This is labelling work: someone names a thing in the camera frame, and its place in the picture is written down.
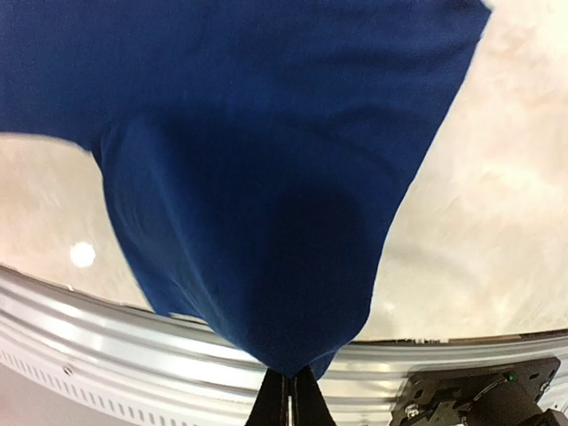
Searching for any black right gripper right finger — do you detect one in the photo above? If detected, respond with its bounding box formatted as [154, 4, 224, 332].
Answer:
[288, 367, 335, 426]

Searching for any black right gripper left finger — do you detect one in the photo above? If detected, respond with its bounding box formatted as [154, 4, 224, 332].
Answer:
[245, 369, 288, 426]

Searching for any solid blue garment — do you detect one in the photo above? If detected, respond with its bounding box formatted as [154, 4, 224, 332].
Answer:
[1, 1, 491, 377]

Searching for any aluminium front rail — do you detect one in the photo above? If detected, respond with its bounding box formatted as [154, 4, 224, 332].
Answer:
[1, 268, 567, 425]

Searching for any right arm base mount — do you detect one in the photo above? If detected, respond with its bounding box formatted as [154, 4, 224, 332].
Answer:
[390, 357, 567, 426]

